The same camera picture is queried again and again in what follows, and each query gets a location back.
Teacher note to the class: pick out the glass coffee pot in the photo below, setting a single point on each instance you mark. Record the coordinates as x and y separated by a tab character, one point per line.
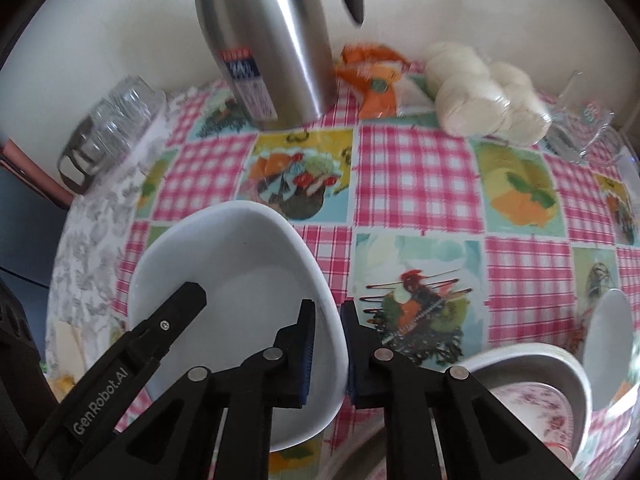
92	147

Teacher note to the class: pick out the grey floral tablecloth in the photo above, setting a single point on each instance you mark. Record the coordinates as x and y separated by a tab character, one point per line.
85	240

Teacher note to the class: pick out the white angular bowl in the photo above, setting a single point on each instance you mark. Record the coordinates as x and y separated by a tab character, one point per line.
240	260

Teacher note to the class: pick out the orange snack packet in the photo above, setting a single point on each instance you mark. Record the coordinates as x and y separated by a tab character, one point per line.
380	85

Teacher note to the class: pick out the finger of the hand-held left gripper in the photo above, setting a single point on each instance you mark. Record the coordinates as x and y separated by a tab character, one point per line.
150	340

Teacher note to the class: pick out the bag of white round breads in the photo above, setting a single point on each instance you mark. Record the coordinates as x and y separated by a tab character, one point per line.
480	95

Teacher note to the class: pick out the small white dish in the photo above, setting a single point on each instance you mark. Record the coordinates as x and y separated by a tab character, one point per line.
610	340

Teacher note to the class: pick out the floral red-rimmed bowl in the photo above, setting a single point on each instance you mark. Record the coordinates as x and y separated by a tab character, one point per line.
530	407

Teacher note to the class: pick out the stainless steel thermos carafe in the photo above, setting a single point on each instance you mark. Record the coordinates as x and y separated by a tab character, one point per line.
280	35

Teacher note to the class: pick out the pink checked fruit tablecloth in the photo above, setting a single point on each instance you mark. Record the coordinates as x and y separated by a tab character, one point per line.
415	175

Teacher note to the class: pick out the upturned drinking glass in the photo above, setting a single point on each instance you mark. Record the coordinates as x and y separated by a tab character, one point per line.
132	97

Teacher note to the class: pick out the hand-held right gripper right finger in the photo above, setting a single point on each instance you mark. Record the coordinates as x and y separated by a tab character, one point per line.
357	365

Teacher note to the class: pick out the stainless steel plate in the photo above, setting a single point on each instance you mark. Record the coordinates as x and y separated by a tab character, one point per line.
562	375

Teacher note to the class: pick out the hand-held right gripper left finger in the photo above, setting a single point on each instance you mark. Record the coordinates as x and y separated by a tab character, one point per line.
302	360

